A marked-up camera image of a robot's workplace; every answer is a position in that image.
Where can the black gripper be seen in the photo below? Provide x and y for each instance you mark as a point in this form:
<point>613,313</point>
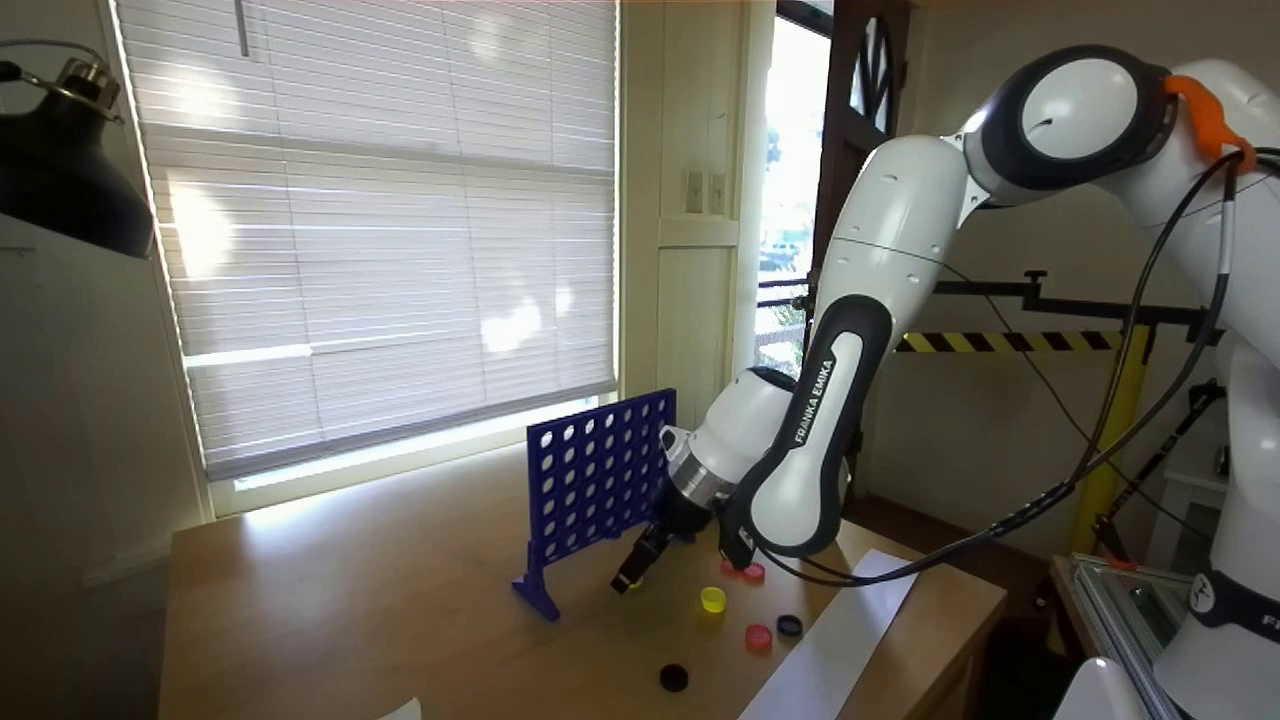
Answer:
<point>675,531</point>

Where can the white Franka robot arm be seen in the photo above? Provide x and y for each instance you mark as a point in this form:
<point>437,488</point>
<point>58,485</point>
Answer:
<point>1066,202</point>

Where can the black plastic disc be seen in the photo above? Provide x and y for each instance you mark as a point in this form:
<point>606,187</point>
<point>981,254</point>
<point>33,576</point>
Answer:
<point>789,625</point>
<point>675,678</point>

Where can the red plastic disc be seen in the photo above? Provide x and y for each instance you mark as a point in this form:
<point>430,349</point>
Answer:
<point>759,636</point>
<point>754,575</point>

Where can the blue connect four grid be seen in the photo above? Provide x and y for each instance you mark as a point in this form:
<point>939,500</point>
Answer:
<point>595,483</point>

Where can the white flat box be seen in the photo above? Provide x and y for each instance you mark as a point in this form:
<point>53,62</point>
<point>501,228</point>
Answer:
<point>406,710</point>

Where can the white board with hazard stripe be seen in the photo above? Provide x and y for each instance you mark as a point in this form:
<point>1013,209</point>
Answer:
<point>1003,343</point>

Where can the white window blinds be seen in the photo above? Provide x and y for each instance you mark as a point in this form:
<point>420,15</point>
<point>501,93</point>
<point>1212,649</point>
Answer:
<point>374,213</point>

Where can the black floor lamp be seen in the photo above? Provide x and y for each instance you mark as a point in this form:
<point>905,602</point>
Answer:
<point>66,163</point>

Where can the white wall switch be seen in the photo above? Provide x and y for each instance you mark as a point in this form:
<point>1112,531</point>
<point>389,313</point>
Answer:
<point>706,192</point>

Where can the yellow stand post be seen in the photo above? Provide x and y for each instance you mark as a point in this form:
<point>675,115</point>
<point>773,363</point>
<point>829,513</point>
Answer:
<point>1112,441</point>

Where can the black camera boom stand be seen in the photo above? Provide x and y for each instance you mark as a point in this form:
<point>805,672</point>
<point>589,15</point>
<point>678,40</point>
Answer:
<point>1066,304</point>

